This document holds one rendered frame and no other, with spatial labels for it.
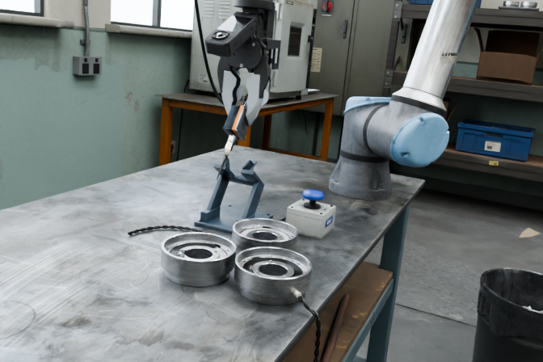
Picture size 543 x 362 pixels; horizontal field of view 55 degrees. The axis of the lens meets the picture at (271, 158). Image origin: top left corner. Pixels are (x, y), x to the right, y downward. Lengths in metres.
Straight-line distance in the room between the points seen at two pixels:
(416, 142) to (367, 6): 3.56
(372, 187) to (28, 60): 1.73
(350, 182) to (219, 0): 2.11
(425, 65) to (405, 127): 0.14
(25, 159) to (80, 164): 0.34
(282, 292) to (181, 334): 0.14
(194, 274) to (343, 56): 4.00
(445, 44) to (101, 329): 0.82
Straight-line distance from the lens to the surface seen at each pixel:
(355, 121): 1.19
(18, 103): 2.51
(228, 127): 0.90
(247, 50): 0.90
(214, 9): 3.17
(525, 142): 4.17
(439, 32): 1.13
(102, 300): 0.70
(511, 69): 4.10
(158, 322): 0.65
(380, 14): 4.55
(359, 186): 1.20
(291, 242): 0.81
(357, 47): 4.58
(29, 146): 2.58
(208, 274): 0.72
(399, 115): 1.09
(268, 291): 0.68
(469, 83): 4.06
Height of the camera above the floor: 1.13
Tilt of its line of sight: 12 degrees down
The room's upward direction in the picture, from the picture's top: 5 degrees clockwise
